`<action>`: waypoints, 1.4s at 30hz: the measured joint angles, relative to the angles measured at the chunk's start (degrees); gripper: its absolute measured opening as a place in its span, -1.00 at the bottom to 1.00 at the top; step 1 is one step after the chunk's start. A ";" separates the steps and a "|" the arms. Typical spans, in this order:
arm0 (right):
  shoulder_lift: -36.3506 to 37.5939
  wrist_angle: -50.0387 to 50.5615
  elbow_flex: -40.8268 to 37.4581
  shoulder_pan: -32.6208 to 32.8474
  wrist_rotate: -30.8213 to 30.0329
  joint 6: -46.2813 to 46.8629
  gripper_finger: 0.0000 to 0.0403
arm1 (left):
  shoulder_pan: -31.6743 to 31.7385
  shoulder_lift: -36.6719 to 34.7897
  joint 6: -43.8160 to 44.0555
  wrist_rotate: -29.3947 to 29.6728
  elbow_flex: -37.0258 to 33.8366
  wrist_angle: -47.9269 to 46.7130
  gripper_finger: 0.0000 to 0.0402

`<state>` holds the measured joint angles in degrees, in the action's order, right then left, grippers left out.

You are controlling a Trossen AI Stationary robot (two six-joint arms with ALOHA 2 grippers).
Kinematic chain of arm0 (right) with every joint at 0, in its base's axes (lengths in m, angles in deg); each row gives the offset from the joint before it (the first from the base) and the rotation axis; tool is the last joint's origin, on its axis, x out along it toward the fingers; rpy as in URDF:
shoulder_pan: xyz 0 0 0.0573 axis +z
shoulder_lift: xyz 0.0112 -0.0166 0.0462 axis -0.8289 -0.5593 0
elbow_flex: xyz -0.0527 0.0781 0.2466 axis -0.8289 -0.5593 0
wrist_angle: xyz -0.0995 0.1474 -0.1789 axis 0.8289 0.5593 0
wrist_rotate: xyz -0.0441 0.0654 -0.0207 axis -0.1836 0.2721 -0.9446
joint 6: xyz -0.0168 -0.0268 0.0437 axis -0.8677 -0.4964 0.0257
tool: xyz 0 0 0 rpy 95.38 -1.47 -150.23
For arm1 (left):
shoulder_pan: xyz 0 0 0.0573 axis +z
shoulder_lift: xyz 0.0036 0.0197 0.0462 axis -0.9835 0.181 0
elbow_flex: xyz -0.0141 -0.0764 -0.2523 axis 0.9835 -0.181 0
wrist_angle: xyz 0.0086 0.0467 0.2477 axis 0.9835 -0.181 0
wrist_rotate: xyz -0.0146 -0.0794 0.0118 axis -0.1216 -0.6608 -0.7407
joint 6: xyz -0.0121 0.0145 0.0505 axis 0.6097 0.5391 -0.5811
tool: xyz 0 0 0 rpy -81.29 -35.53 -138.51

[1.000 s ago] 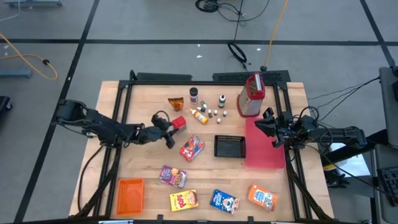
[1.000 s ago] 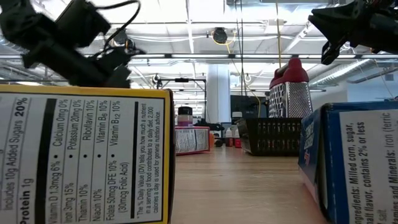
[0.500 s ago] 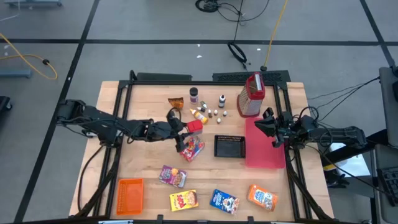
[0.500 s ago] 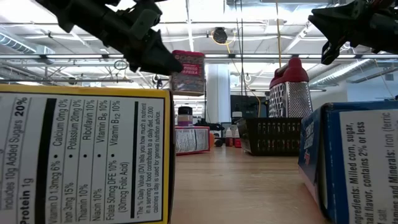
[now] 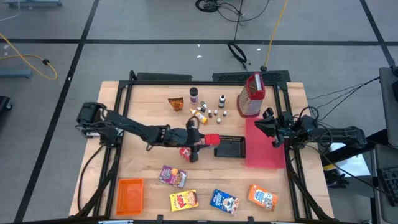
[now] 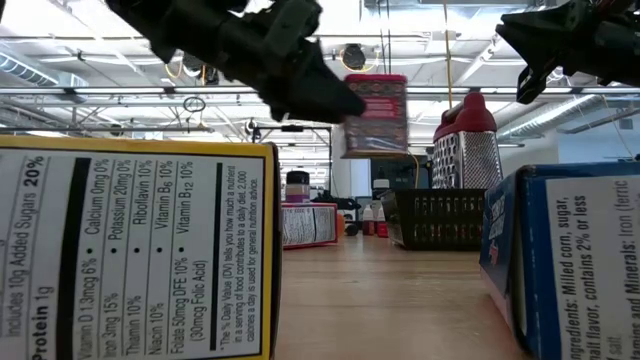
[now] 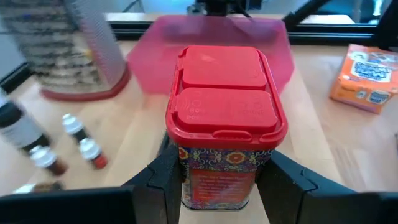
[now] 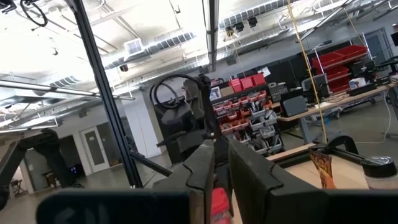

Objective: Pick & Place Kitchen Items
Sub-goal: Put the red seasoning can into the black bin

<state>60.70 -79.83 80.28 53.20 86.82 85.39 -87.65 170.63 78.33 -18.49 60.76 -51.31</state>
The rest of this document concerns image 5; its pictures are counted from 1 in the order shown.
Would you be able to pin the white floor plate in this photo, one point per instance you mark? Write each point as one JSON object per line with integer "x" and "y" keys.
{"x": 345, "y": 163}

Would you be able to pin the orange taco seasoning packet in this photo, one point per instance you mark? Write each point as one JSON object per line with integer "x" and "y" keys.
{"x": 176, "y": 103}

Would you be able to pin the grey flat floor base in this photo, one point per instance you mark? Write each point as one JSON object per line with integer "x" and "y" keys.
{"x": 15, "y": 73}

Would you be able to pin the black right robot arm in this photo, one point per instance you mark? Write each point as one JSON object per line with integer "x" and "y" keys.
{"x": 342, "y": 135}

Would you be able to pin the black perforated panel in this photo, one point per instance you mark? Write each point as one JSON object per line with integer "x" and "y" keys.
{"x": 251, "y": 76}

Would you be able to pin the blue cereal box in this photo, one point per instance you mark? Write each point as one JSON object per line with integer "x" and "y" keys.
{"x": 224, "y": 201}

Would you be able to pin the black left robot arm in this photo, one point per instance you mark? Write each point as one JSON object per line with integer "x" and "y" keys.
{"x": 133, "y": 127}

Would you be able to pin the yellow cereal box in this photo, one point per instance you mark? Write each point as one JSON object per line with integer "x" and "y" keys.
{"x": 183, "y": 200}

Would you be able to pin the small dark dropper bottle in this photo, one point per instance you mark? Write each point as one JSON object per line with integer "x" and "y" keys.
{"x": 201, "y": 109}

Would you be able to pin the black stand beam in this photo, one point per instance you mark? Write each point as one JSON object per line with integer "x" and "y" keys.
{"x": 354, "y": 151}

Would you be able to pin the orange plastic basket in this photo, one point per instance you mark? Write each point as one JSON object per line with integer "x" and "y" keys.
{"x": 130, "y": 196}

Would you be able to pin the pink plastic tray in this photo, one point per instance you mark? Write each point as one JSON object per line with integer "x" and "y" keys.
{"x": 264, "y": 149}

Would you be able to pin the black metal table frame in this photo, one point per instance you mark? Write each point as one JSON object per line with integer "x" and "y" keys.
{"x": 202, "y": 83}

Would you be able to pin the black caster foot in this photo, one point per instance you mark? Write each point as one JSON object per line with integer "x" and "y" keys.
{"x": 3, "y": 104}

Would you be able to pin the black keyboard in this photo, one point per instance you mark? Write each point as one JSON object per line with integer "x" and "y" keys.
{"x": 388, "y": 183}

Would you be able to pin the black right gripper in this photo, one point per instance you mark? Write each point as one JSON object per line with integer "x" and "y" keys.
{"x": 284, "y": 130}

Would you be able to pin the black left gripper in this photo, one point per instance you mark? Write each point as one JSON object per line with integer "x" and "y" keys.
{"x": 192, "y": 137}

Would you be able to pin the purple label spice bottle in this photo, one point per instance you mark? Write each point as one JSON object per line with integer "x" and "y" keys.
{"x": 193, "y": 95}

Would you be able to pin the black plastic basket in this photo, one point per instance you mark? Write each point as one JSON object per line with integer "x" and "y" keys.
{"x": 230, "y": 149}

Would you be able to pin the red cereal box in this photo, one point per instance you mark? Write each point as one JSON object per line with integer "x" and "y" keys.
{"x": 184, "y": 152}

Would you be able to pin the grey cart base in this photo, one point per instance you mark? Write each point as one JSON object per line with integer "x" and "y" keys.
{"x": 32, "y": 3}

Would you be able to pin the purple raisin bran box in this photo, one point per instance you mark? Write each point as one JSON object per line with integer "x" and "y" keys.
{"x": 173, "y": 176}

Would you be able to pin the grey chair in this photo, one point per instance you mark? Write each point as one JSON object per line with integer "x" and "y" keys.
{"x": 390, "y": 93}

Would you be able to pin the orange cereal box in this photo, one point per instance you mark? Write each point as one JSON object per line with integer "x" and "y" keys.
{"x": 262, "y": 197}

